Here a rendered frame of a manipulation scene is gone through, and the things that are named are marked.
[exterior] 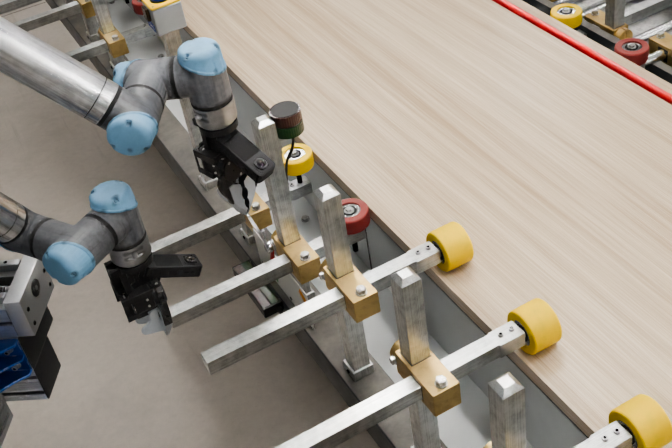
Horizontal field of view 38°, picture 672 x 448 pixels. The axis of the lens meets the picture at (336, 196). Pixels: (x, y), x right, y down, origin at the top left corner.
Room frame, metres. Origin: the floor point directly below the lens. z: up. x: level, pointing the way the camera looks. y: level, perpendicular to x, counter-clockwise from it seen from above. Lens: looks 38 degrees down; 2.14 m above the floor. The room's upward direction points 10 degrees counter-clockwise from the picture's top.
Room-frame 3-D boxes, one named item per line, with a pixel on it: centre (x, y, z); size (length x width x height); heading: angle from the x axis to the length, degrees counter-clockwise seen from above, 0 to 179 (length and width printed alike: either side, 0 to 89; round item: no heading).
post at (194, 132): (2.00, 0.31, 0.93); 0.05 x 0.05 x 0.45; 22
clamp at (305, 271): (1.51, 0.10, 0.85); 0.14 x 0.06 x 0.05; 22
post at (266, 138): (1.53, 0.11, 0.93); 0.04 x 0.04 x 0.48; 22
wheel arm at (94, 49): (2.62, 0.64, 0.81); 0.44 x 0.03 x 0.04; 112
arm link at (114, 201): (1.37, 0.39, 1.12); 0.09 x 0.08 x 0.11; 144
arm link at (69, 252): (1.30, 0.46, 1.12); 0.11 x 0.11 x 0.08; 54
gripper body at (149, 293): (1.37, 0.39, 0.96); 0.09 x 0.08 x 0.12; 113
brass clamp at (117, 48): (2.66, 0.58, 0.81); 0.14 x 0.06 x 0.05; 22
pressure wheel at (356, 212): (1.54, -0.02, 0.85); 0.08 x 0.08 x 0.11
